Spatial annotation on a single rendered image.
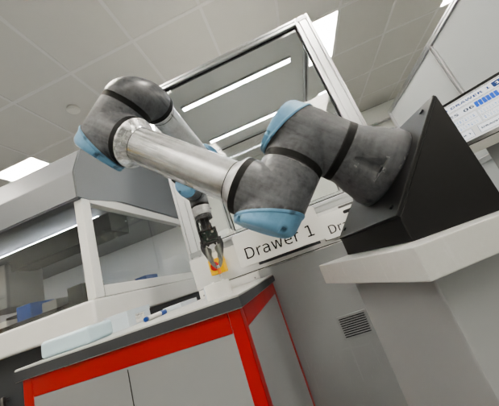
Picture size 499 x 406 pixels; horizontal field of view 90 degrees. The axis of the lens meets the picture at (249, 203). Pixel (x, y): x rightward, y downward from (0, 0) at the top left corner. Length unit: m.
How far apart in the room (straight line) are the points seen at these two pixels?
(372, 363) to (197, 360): 0.78
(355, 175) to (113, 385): 0.70
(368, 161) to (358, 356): 0.91
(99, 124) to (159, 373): 0.56
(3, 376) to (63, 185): 0.89
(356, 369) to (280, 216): 0.93
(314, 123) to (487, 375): 0.40
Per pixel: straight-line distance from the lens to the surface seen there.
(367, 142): 0.47
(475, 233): 0.39
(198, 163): 0.49
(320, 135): 0.46
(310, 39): 1.60
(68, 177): 1.44
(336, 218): 1.15
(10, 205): 1.68
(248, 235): 0.84
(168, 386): 0.70
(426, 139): 0.48
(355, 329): 1.20
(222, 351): 0.63
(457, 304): 0.41
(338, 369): 1.24
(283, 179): 0.42
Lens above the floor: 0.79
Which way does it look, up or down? 15 degrees up
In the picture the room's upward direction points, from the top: 19 degrees counter-clockwise
